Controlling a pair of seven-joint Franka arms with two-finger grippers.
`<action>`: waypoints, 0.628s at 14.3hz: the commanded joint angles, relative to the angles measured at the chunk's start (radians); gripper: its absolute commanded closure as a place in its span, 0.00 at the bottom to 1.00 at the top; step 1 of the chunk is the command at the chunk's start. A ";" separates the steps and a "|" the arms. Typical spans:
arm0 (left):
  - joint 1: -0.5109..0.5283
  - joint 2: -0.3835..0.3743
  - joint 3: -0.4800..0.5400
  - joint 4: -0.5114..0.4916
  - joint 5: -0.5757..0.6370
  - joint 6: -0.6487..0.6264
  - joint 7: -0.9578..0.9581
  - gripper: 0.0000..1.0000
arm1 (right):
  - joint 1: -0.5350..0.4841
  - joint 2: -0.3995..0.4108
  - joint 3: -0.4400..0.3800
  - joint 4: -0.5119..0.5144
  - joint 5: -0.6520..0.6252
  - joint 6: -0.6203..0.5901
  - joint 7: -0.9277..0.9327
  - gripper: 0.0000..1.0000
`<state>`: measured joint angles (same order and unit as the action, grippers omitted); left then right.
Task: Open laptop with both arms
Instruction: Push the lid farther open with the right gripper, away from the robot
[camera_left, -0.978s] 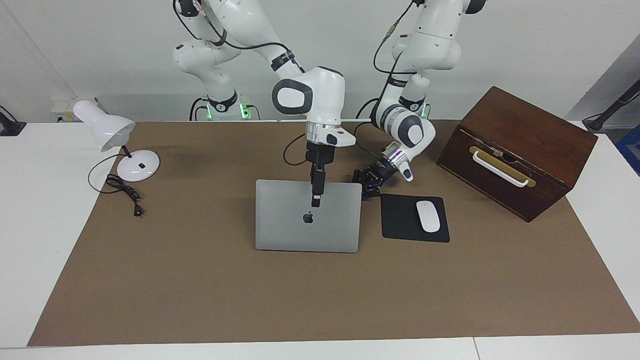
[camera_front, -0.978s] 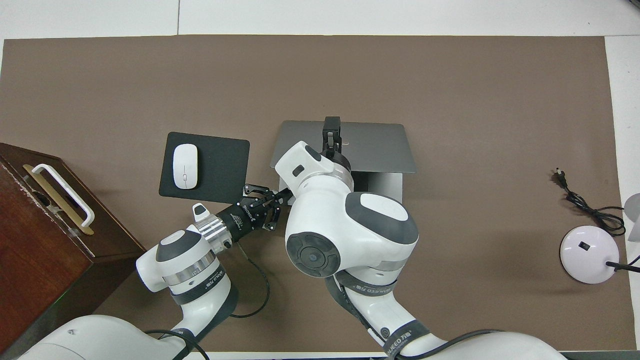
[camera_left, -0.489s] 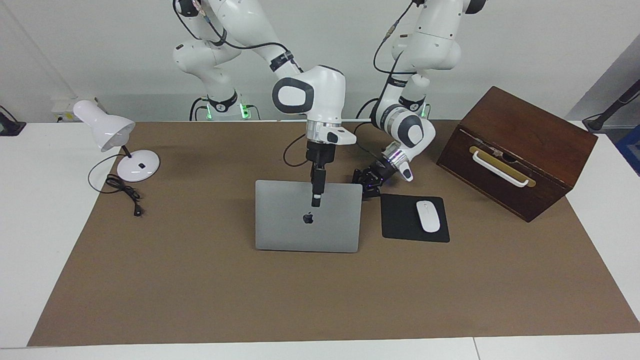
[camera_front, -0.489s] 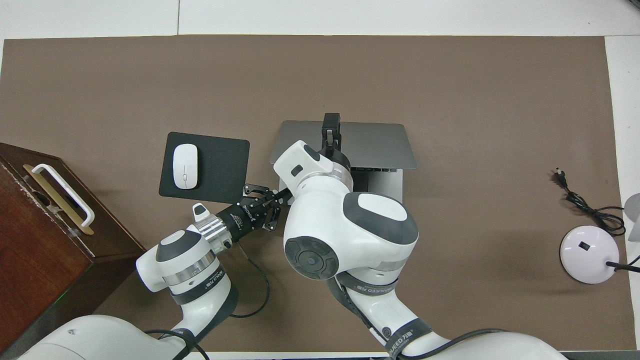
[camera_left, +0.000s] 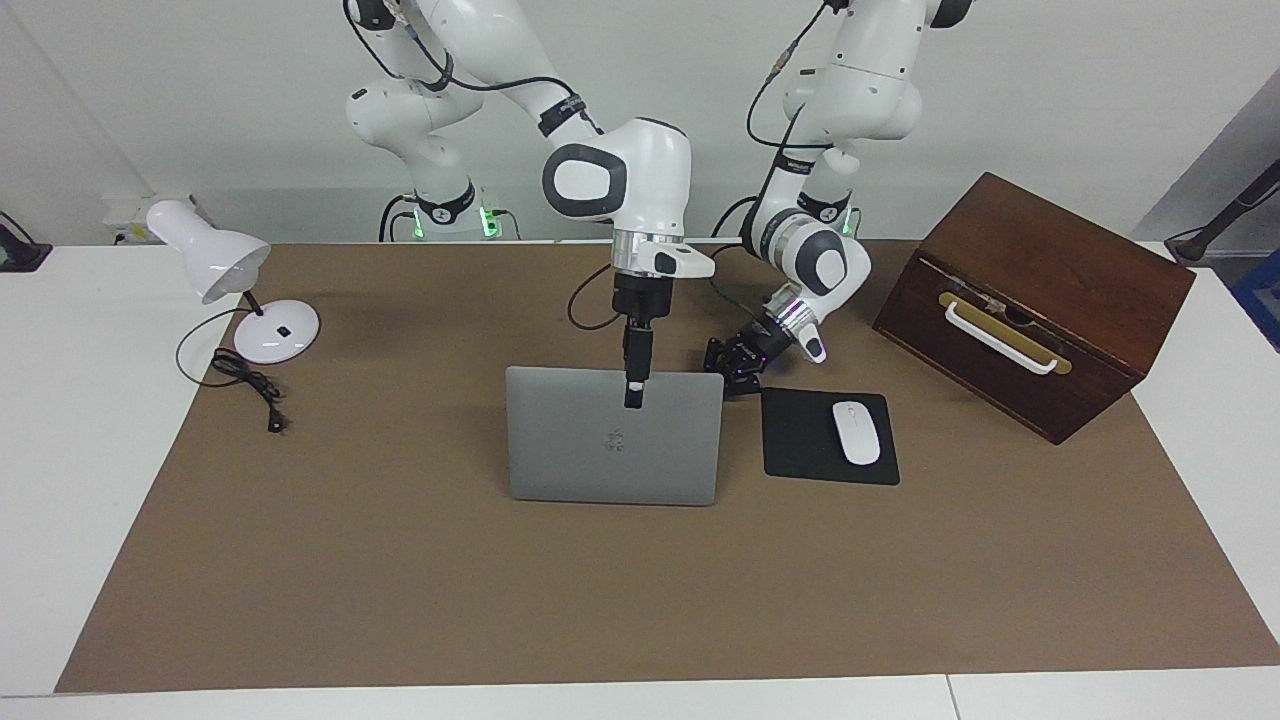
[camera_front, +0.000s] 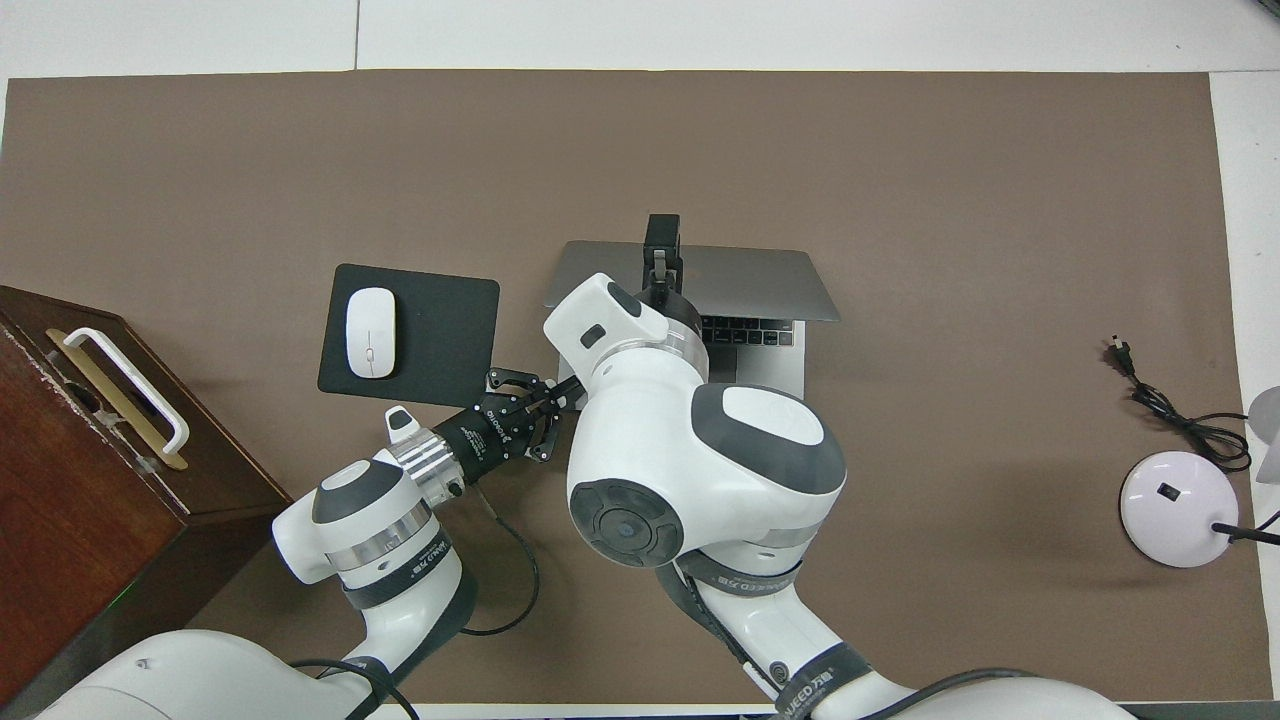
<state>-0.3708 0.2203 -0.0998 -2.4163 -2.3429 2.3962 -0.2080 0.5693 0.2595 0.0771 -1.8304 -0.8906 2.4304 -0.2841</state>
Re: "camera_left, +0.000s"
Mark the black clamp mount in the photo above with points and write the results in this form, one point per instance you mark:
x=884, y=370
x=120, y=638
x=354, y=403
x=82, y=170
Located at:
x=20, y=252

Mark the brown table mat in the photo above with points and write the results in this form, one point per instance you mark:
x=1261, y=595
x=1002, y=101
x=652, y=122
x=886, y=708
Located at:
x=600, y=600

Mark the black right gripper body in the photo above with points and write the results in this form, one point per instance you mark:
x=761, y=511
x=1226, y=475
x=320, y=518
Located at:
x=642, y=295

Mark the white computer mouse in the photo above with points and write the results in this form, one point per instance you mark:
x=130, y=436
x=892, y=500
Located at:
x=856, y=432

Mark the white desk lamp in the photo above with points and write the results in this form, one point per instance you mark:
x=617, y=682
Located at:
x=215, y=260

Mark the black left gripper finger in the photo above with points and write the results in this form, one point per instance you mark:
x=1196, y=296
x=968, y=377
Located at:
x=722, y=356
x=745, y=380

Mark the dark brown wooden box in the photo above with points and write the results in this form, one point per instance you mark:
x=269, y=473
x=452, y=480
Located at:
x=1060, y=270

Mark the black mouse pad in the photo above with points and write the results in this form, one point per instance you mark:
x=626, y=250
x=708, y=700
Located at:
x=800, y=440

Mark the black stand leg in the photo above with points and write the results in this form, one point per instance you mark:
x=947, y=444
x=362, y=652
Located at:
x=1225, y=215

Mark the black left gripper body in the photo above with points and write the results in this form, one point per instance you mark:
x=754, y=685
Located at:
x=765, y=343

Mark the white wall power socket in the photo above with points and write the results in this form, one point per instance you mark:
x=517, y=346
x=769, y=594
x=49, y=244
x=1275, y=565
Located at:
x=125, y=215

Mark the silver grey laptop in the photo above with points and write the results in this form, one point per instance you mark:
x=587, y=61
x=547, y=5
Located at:
x=610, y=440

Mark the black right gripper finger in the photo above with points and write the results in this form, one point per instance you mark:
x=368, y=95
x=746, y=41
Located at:
x=650, y=345
x=634, y=355

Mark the blue crate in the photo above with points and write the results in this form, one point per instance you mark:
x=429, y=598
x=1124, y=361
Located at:
x=1262, y=305

